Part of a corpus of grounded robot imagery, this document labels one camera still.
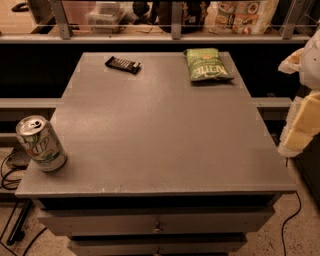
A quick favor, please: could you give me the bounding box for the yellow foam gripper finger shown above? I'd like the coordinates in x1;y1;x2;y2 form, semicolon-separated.
278;92;320;157

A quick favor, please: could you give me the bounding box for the black rxbar chocolate bar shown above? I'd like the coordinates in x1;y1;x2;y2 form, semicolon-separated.
105;56;140;74

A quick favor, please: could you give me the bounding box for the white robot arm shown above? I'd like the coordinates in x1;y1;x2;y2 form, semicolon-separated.
278;31;320;157

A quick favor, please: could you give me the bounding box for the green 7up can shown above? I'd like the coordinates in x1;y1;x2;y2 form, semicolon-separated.
16;115;67;171

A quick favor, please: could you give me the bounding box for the green chip bag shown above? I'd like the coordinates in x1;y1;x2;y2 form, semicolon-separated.
184;48;233;81

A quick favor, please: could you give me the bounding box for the colourful snack bag on shelf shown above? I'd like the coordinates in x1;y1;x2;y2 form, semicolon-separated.
209;0;279;35

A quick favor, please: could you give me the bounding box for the upper grey drawer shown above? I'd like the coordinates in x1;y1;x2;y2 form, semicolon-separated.
38;207;274;236

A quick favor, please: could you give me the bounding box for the grey drawer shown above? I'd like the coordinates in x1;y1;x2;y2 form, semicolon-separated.
68;235;247;256
38;207;274;236

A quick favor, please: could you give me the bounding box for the grey drawer cabinet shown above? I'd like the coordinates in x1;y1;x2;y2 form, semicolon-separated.
17;53;295;242

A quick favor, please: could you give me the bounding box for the dark bag on shelf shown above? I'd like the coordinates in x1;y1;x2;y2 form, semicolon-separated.
132;0;210;34

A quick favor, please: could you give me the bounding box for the clear plastic container on shelf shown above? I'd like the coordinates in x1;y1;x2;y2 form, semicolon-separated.
85;1;125;34

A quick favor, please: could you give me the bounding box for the lower grey drawer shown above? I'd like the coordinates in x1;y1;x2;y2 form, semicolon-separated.
68;235;247;256

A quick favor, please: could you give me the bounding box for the black floor cable right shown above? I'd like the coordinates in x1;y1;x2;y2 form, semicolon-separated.
280;191;303;256

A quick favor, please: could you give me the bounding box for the metal shelf rail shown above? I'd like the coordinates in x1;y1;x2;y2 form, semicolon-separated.
0;0;319;44

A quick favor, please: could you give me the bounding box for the black cables left floor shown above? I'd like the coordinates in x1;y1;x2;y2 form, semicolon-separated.
0;146;48;256

